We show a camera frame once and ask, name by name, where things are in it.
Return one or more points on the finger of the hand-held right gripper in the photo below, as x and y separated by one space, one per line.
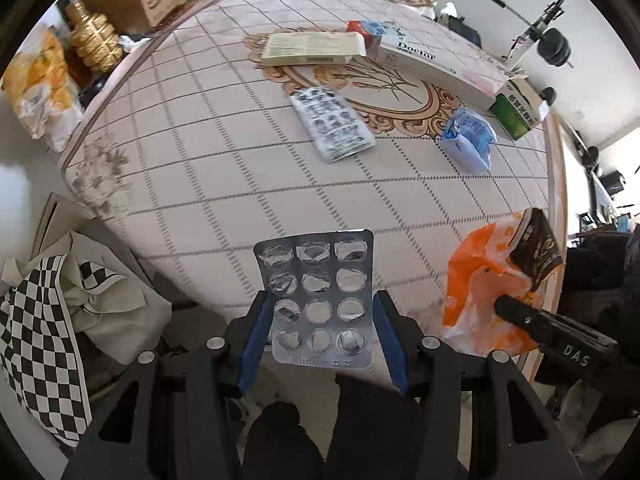
520 316

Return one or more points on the long white box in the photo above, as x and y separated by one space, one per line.
440 67

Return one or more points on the yellow plastic bag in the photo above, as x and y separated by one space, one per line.
42 85

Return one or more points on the orange plastic bag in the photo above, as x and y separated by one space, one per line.
475 285

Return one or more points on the silver pill blister pack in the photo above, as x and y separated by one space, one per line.
320 310

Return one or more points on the wooden board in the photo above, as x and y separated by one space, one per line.
55 220

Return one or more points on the green medicine box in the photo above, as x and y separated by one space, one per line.
517 107

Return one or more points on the gold bottle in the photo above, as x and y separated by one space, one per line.
95 40

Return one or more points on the small red blue box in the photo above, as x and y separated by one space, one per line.
367 30

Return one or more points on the beige tote bag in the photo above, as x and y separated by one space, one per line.
130 310

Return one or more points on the blue plastic packet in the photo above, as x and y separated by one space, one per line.
470 135

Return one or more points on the black dumbbell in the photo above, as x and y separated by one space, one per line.
555 46

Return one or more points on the printed foil pill sheet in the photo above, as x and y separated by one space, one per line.
332 122

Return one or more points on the dark snack packet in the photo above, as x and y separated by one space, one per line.
537 250

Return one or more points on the person's dark trousers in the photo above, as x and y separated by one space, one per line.
285 440

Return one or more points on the patterned tablecloth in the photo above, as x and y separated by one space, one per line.
200 160

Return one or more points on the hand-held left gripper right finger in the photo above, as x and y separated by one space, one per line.
392 345

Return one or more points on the black white checkered cloth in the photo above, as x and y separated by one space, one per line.
40 340

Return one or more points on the cream medicine box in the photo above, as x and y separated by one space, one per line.
312 48

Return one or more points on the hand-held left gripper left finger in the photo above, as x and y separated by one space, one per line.
252 345

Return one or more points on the dark brown chair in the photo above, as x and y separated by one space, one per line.
595 265

